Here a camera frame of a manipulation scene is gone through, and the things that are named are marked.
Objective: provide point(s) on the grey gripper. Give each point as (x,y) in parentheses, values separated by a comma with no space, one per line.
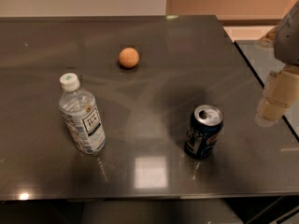
(288,46)

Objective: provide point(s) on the orange fruit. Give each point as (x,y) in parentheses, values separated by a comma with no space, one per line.
(129,58)

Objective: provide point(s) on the clear plastic water bottle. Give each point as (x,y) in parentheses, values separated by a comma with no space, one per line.
(81,115)

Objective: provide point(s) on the grey side table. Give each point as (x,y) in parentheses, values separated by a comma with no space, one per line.
(262,61)

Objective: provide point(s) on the dark blue soda can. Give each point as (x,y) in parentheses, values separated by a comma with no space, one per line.
(205,127)

